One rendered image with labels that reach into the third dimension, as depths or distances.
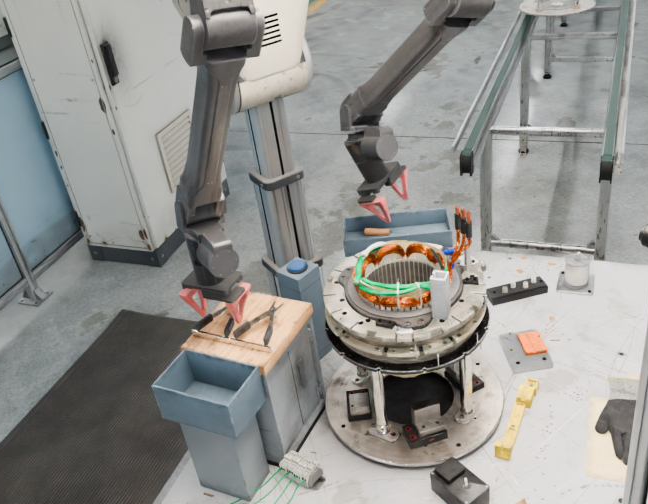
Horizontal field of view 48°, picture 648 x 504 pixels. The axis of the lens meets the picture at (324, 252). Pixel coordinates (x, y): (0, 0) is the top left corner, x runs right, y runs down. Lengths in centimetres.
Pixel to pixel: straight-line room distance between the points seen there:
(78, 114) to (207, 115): 243
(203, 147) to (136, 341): 220
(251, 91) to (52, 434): 182
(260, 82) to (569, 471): 100
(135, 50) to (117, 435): 173
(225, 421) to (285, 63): 76
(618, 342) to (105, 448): 186
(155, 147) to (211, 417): 246
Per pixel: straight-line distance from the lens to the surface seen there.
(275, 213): 176
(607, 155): 267
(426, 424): 151
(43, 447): 299
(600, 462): 154
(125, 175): 355
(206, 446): 144
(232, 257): 127
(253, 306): 149
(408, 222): 175
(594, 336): 182
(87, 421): 300
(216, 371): 142
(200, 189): 124
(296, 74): 163
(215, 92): 109
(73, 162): 370
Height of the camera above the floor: 194
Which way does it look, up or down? 33 degrees down
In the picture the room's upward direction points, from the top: 9 degrees counter-clockwise
